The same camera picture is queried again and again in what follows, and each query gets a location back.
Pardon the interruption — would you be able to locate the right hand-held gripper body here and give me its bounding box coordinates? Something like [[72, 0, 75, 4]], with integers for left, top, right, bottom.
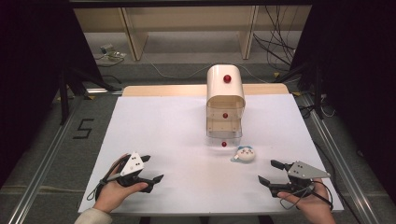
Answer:
[[268, 160, 332, 199]]

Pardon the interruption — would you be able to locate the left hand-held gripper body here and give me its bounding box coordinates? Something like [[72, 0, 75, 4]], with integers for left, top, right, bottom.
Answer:
[[115, 151, 154, 193]]

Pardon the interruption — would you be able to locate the white and blue plush toy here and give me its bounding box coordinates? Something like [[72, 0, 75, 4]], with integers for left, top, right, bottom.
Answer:
[[230, 145, 257, 164]]

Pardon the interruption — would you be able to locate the clear drawer with red knob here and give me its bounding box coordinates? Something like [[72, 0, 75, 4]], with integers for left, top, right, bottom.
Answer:
[[206, 104, 244, 148]]

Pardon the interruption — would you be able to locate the cream cabinet with red knobs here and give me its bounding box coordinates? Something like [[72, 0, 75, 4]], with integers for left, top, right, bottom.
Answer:
[[205, 63, 247, 148]]

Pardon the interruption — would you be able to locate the person's left hand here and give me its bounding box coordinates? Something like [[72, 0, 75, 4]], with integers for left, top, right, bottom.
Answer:
[[92, 153, 149, 215]]

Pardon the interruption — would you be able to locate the person's right hand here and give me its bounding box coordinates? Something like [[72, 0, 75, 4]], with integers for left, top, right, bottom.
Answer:
[[276, 178, 337, 224]]

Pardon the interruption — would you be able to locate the white table sheet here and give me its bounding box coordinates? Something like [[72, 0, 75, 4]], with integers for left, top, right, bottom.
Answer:
[[78, 92, 345, 217]]

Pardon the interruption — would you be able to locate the black metal stand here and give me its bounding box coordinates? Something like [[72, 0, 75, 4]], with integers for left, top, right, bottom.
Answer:
[[57, 65, 123, 126], [279, 61, 325, 121]]

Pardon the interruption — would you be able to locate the black curtain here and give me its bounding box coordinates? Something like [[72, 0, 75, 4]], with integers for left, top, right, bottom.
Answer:
[[0, 0, 105, 189], [290, 0, 396, 197]]

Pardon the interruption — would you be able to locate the small grey power adapter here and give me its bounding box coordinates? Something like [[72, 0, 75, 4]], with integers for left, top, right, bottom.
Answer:
[[94, 43, 128, 68]]

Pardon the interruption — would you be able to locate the light wooden shelf unit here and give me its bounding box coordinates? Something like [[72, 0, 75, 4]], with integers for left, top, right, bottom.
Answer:
[[74, 5, 313, 62]]

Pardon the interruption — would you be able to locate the right hand-held gripper black cable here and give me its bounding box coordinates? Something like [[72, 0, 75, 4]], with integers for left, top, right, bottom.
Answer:
[[279, 179, 334, 212]]

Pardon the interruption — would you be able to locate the hand-held gripper black cable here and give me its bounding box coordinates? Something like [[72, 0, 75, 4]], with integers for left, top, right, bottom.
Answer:
[[279, 179, 334, 212], [86, 158, 127, 202]]

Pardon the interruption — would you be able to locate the left hand-held gripper black cable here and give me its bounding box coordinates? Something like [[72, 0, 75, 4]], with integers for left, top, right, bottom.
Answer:
[[86, 158, 127, 202]]

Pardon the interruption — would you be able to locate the aluminium floor rail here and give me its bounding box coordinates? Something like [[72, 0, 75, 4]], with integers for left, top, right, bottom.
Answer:
[[7, 95, 83, 224], [301, 92, 381, 224]]

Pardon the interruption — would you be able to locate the bundle of black cables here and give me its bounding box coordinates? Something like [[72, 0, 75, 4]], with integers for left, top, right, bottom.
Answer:
[[252, 5, 297, 67]]

